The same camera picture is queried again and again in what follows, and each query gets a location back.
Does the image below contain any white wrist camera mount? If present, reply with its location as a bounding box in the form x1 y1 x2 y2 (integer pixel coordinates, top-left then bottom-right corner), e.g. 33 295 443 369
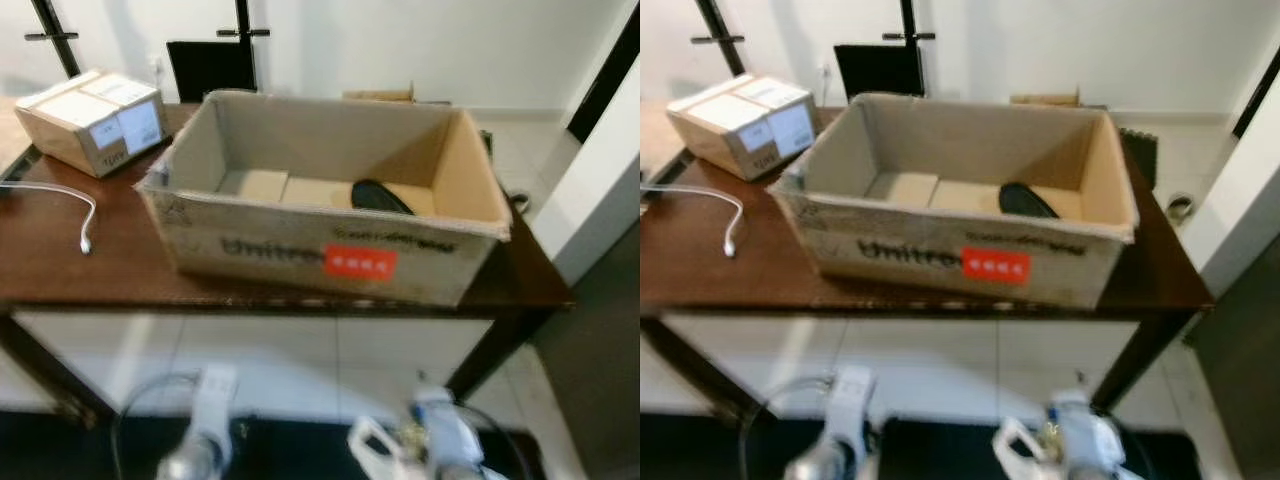
993 388 1127 477
194 364 242 451
824 364 877 453
347 384 483 477

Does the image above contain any dark door frame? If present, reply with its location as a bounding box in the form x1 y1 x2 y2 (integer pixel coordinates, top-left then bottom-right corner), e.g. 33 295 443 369
1232 45 1280 139

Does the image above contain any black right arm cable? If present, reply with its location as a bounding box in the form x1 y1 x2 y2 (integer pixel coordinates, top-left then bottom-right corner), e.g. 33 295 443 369
1098 408 1153 480
458 403 533 480

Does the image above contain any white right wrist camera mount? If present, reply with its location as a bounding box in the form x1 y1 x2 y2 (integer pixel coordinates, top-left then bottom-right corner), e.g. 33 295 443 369
993 388 1127 477
347 384 483 477

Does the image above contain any black stand pole with crossbar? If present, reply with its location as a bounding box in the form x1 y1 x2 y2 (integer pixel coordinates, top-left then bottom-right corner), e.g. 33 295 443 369
25 0 79 79
690 0 746 77
217 0 271 93
882 0 936 95

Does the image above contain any black flat panel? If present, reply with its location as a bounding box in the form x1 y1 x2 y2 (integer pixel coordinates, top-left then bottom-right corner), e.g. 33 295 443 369
166 40 258 103
834 44 926 101

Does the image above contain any black floor mat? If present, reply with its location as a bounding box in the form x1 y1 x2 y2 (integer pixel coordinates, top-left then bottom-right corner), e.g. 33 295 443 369
640 412 1201 480
0 410 546 480

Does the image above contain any black round flat object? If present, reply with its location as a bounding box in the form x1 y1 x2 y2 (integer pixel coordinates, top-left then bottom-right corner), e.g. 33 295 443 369
998 183 1059 219
350 179 414 215

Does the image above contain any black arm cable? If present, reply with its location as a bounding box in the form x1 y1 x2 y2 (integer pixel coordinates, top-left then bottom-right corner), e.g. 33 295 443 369
458 403 533 480
738 376 831 480
110 373 201 480
1098 408 1153 480

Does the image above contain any dark brown wooden table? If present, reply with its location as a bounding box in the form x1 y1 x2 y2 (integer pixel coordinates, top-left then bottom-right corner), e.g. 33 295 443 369
640 100 1216 421
0 100 576 431

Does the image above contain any small labelled cardboard box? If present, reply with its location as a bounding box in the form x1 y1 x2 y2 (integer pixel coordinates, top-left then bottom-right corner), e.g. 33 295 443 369
14 70 168 178
666 74 816 182

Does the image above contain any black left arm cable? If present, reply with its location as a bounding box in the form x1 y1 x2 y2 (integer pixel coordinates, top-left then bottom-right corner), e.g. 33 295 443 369
110 373 201 480
738 376 831 480

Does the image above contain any white cable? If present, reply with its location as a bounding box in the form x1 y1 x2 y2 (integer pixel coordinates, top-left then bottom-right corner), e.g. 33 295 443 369
640 183 746 259
0 180 98 255

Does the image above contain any large open cardboard box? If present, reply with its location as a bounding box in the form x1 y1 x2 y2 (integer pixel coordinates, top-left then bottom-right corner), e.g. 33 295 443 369
770 93 1140 309
137 90 513 307

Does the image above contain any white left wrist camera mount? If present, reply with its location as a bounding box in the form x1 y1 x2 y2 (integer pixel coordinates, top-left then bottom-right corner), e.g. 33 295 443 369
824 364 877 453
194 364 242 451

